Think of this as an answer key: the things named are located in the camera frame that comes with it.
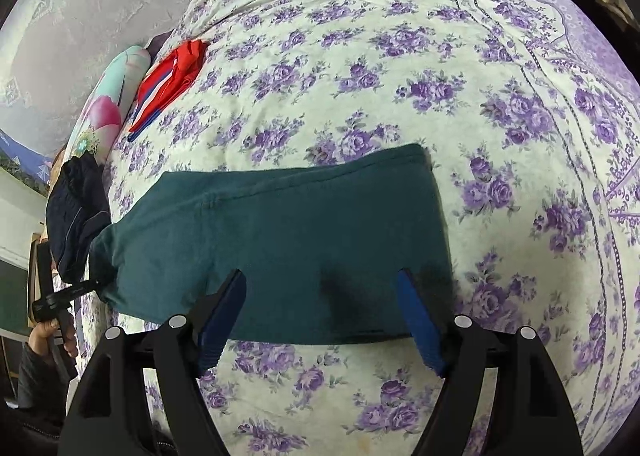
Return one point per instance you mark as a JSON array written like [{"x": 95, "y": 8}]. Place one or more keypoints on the person's left forearm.
[{"x": 42, "y": 376}]

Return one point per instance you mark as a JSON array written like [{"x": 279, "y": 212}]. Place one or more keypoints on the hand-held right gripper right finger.
[{"x": 417, "y": 321}]

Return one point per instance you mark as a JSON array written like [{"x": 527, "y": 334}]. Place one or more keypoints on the teal pants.
[{"x": 300, "y": 226}]

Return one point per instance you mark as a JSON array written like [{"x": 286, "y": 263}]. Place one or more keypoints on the mauve pillow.
[{"x": 161, "y": 44}]

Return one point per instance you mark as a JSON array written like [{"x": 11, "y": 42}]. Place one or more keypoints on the person's left hand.
[{"x": 42, "y": 333}]

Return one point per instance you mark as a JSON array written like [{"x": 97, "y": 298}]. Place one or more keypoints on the red blue white pants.
[{"x": 175, "y": 70}]

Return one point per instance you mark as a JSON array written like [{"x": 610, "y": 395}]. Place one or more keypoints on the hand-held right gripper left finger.
[{"x": 225, "y": 316}]

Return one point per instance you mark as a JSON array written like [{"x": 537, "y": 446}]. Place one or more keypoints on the pink floral pillow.
[{"x": 107, "y": 100}]

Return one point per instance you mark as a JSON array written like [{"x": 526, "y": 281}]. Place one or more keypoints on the dark navy clothing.
[{"x": 75, "y": 216}]

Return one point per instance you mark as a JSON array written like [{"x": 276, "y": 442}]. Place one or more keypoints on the wall poster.
[{"x": 22, "y": 163}]

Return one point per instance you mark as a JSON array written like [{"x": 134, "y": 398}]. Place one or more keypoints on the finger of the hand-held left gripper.
[{"x": 85, "y": 288}]

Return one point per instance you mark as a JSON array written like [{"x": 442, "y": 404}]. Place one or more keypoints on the dark green board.
[{"x": 12, "y": 296}]

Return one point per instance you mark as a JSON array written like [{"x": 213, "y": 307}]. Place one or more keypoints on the purple floral bedsheet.
[{"x": 400, "y": 85}]

